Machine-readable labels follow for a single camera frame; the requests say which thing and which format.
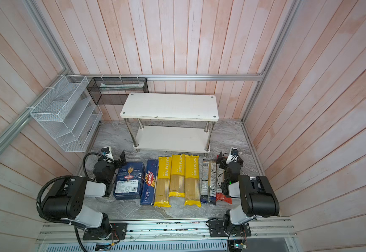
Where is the blue clear spaghetti pack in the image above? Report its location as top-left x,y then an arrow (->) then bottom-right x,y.
200,159 -> 217,205

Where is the red clear spaghetti pack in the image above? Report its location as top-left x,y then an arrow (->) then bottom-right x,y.
216,165 -> 232,204

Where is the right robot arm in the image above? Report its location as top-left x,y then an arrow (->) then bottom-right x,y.
216,152 -> 279,236

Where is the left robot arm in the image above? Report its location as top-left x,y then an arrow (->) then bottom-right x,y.
36,147 -> 127,242

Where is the wide blue Barilla pasta box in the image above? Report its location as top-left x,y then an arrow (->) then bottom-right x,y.
113,162 -> 145,200

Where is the right yellow Pastatime spaghetti pack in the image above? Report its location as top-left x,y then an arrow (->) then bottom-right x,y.
185,155 -> 201,207

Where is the yellow pastatime spaghetti pack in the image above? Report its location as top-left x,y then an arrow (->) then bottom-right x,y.
185,155 -> 201,207
154,156 -> 172,207
169,154 -> 186,197

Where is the narrow blue Barilla spaghetti box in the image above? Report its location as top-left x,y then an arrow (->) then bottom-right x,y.
140,159 -> 159,205

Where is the left yellow Pastatime spaghetti pack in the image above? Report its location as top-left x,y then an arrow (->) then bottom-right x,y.
154,156 -> 172,207

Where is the white two-tier shelf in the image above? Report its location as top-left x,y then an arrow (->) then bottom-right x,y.
120,92 -> 219,153

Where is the middle yellow Pastatime spaghetti pack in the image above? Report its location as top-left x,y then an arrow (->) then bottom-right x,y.
169,154 -> 186,197

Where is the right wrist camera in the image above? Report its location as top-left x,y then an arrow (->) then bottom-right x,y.
226,148 -> 239,164

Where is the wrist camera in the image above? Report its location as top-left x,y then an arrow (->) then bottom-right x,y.
101,147 -> 113,160
226,148 -> 239,164

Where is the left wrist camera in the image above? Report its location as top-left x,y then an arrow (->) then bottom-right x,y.
101,147 -> 113,160

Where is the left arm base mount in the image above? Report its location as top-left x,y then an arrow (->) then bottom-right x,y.
83,222 -> 128,240

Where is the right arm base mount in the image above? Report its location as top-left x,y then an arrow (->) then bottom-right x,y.
206,218 -> 252,238

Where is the black wire mesh basket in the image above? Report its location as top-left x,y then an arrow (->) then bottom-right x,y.
87,77 -> 149,106

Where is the white wire mesh rack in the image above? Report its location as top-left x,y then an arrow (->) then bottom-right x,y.
31,75 -> 102,152

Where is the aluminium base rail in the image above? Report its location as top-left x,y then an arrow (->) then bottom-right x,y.
35,217 -> 297,244

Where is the aluminium wall frame rail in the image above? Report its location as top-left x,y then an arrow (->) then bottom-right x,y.
0,0 -> 302,175

